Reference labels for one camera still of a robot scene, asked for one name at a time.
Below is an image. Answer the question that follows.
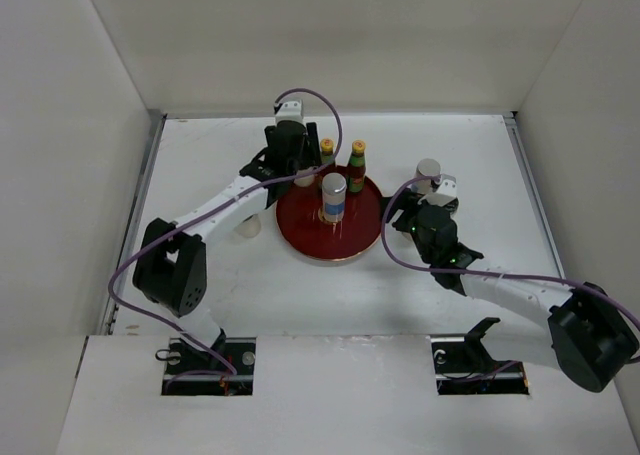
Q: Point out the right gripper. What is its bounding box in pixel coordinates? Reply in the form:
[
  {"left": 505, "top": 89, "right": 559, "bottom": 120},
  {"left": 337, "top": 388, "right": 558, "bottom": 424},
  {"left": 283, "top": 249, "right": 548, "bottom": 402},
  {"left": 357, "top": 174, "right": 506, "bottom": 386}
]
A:
[{"left": 379, "top": 187, "right": 445, "bottom": 265}]

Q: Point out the sauce bottle yellow cap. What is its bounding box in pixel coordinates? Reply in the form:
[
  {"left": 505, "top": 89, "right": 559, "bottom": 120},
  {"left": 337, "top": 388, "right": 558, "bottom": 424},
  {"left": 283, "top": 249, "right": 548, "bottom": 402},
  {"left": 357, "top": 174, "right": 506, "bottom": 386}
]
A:
[
  {"left": 319, "top": 138, "right": 335, "bottom": 165},
  {"left": 345, "top": 139, "right": 368, "bottom": 195}
]

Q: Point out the dark-cap grinder jar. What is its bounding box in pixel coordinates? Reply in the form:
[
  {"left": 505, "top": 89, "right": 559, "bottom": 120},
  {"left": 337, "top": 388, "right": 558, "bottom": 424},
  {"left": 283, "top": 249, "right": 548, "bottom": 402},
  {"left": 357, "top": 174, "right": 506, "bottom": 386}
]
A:
[
  {"left": 293, "top": 167, "right": 315, "bottom": 188},
  {"left": 235, "top": 215, "right": 261, "bottom": 239}
]

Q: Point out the silver-lid spice jar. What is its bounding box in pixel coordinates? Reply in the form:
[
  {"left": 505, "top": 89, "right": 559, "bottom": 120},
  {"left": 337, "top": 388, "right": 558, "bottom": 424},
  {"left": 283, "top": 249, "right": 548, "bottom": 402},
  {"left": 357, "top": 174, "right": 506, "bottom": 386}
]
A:
[
  {"left": 411, "top": 158, "right": 441, "bottom": 195},
  {"left": 321, "top": 172, "right": 347, "bottom": 224}
]

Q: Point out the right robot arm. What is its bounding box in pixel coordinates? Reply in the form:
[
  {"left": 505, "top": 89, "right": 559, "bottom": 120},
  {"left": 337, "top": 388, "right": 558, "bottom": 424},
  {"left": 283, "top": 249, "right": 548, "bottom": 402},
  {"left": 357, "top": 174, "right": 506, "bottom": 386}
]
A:
[{"left": 381, "top": 188, "right": 639, "bottom": 393}]

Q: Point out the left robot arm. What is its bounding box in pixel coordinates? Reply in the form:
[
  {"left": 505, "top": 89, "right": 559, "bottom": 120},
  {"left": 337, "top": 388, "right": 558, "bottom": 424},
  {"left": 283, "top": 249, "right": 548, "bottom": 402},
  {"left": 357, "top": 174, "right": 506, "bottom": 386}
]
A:
[{"left": 132, "top": 120, "right": 320, "bottom": 374}]

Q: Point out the red round tray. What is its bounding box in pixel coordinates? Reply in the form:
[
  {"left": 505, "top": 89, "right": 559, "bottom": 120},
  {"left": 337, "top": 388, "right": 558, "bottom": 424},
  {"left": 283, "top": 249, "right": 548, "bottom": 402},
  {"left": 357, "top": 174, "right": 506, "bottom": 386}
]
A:
[{"left": 275, "top": 178, "right": 382, "bottom": 261}]

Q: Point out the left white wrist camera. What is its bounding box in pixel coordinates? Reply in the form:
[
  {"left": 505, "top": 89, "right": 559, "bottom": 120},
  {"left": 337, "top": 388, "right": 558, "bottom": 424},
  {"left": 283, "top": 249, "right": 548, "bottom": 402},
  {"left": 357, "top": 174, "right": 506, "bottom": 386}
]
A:
[{"left": 274, "top": 99, "right": 304, "bottom": 125}]

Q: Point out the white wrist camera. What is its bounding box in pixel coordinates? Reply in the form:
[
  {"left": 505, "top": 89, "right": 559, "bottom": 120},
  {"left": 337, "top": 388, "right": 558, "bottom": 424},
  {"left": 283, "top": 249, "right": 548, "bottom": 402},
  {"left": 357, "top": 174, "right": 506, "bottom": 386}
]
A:
[
  {"left": 426, "top": 175, "right": 457, "bottom": 207},
  {"left": 274, "top": 99, "right": 304, "bottom": 125}
]

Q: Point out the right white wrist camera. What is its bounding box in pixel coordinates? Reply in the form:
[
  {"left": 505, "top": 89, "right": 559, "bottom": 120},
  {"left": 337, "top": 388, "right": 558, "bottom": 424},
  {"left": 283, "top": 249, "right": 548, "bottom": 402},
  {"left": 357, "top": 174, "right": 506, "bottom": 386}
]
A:
[{"left": 426, "top": 175, "right": 457, "bottom": 207}]

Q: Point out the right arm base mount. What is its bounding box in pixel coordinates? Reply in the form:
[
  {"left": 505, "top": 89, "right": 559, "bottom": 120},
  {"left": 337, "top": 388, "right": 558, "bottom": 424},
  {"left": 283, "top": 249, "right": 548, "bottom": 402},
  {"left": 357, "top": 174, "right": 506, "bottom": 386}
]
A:
[{"left": 431, "top": 317, "right": 529, "bottom": 396}]

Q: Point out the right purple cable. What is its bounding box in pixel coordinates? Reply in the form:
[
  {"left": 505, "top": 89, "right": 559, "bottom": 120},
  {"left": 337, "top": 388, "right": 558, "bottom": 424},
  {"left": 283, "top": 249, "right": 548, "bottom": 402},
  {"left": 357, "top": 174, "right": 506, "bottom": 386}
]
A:
[{"left": 380, "top": 174, "right": 640, "bottom": 334}]

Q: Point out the purple cable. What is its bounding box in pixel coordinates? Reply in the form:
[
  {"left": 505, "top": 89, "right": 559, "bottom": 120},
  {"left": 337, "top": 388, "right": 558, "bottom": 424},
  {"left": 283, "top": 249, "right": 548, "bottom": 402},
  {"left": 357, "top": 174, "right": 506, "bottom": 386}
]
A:
[
  {"left": 108, "top": 87, "right": 343, "bottom": 394},
  {"left": 380, "top": 174, "right": 640, "bottom": 334}
]

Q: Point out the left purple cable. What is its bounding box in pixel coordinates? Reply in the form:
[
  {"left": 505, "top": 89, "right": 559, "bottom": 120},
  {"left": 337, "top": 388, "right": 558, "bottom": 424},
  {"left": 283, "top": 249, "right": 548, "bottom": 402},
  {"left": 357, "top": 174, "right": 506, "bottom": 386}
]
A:
[{"left": 108, "top": 87, "right": 343, "bottom": 394}]

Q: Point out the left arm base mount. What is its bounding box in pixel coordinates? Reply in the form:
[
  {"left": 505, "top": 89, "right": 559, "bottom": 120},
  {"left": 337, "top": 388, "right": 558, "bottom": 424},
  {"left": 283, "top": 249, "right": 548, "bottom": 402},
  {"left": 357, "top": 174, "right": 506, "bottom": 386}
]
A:
[{"left": 155, "top": 338, "right": 257, "bottom": 397}]

